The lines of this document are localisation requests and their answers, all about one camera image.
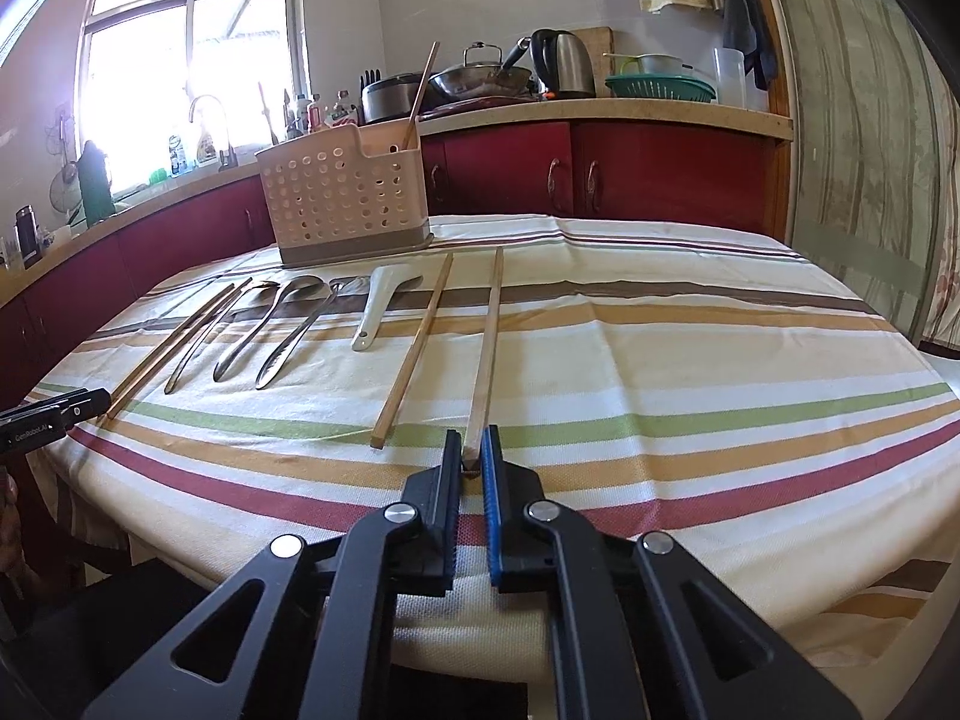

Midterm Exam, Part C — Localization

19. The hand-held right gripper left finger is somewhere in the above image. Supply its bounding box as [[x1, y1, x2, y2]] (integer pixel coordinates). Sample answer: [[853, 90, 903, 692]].
[[82, 427, 463, 720]]

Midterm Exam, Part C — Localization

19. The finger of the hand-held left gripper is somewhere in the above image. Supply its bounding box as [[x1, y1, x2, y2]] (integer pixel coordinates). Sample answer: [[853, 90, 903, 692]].
[[64, 388, 112, 432]]

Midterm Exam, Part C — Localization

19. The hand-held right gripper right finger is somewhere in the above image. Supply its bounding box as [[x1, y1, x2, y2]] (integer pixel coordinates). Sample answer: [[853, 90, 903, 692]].
[[480, 425, 860, 720]]

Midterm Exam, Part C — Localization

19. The wooden chopstick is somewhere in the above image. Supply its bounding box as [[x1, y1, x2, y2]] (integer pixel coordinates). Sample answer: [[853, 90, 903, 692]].
[[405, 41, 440, 151], [107, 283, 237, 419], [371, 253, 455, 449], [124, 277, 254, 402], [463, 247, 505, 468]]

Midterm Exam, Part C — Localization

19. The silver metal spoon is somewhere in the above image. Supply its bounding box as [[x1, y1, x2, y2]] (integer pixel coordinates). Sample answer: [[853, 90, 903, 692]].
[[256, 277, 370, 390], [214, 275, 325, 382]]

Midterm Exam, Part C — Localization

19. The gold metal spoon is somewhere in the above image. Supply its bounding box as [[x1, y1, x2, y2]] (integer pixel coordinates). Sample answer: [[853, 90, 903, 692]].
[[164, 281, 280, 395]]

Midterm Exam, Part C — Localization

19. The white ceramic spoon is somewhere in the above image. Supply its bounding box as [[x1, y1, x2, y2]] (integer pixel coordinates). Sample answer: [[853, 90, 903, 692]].
[[352, 264, 423, 352]]

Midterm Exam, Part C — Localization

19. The beige perforated utensil holder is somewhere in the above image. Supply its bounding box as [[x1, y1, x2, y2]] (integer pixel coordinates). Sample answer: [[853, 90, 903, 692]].
[[255, 122, 434, 269]]

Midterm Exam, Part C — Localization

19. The black cup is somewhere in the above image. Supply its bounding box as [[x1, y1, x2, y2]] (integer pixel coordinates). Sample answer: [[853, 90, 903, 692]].
[[15, 205, 44, 269]]

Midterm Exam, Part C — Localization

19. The striped tablecloth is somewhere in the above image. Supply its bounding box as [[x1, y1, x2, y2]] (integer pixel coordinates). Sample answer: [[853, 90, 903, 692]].
[[30, 214, 960, 683]]

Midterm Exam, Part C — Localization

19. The green thermos bottle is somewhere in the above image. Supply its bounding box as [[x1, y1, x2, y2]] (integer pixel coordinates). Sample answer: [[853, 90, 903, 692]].
[[79, 141, 117, 228]]

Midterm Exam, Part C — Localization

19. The metal faucet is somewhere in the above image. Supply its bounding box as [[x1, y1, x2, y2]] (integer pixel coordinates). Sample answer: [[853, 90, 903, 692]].
[[189, 95, 239, 168]]

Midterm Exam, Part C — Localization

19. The kitchen window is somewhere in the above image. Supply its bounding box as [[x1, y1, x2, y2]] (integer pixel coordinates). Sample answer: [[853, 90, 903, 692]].
[[75, 0, 312, 188]]

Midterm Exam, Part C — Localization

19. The red kitchen cabinet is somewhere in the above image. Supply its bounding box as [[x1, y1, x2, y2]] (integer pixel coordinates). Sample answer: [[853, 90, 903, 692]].
[[0, 120, 777, 398]]

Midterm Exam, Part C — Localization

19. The induction cooker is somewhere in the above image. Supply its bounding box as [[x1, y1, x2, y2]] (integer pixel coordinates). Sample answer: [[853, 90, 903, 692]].
[[420, 94, 542, 119]]

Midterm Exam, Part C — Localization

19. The rice cooker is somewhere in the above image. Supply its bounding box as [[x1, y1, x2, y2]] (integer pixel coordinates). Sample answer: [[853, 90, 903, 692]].
[[362, 73, 428, 124]]

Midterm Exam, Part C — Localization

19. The metal wok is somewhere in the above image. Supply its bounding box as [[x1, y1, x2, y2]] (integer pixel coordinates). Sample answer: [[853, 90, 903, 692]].
[[429, 37, 535, 101]]

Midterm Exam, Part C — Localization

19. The stainless electric kettle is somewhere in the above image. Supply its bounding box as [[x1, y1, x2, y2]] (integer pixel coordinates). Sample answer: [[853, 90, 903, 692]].
[[530, 28, 597, 100]]

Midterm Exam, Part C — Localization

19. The green plastic colander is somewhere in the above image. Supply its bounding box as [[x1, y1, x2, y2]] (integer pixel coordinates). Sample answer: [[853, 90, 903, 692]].
[[605, 73, 717, 104]]

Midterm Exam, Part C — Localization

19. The wooden cutting board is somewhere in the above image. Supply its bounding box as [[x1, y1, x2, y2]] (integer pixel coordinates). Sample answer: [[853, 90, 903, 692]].
[[581, 28, 614, 95]]

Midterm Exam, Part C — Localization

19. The metal bowl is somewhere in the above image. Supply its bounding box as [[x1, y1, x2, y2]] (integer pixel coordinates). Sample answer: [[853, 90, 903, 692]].
[[604, 52, 710, 80]]

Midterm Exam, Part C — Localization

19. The clear plastic jug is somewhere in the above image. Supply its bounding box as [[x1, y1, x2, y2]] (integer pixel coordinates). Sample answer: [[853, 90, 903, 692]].
[[712, 46, 747, 107]]

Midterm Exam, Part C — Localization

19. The patterned glass door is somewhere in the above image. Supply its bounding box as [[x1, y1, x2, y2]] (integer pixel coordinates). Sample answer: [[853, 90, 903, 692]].
[[765, 0, 960, 353]]

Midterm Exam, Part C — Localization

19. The dark hanging cloth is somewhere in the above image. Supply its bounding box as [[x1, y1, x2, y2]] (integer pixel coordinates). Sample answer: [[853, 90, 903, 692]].
[[721, 0, 775, 91]]

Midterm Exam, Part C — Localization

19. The hanging wire strainer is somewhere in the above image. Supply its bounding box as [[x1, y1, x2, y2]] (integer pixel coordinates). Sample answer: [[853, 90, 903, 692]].
[[49, 109, 85, 224]]

